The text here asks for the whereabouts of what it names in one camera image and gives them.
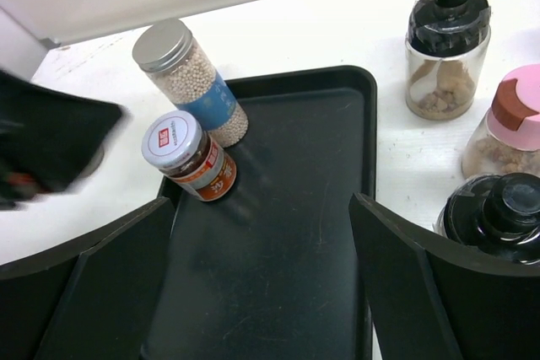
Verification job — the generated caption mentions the black rectangular tray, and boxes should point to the black rectangular tray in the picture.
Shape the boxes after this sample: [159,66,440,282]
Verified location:
[141,66,377,359]

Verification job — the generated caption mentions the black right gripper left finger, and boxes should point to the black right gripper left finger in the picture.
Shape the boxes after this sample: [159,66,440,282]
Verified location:
[1,197,175,359]

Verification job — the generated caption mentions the tall jar white beads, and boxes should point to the tall jar white beads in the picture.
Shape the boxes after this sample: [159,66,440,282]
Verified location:
[132,19,249,148]

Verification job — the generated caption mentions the pink lid glass jar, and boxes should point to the pink lid glass jar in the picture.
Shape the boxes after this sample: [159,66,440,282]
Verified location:
[461,64,539,179]

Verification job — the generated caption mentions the orange label sauce jar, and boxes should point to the orange label sauce jar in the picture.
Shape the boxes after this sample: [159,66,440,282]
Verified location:
[141,110,237,202]

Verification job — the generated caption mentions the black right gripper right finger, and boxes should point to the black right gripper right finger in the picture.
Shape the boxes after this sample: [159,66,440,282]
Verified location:
[348,193,539,359]

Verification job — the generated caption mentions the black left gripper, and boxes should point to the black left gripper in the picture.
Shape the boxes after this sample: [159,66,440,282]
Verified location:
[1,71,123,211]

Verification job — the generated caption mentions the black lid white powder jar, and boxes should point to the black lid white powder jar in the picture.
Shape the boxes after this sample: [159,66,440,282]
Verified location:
[434,173,539,266]

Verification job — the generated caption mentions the black knob lid spice jar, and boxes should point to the black knob lid spice jar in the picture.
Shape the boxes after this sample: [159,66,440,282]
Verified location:
[405,0,491,121]

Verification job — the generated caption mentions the black top grinder bottle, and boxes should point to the black top grinder bottle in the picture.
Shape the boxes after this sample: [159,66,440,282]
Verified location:
[84,143,105,177]

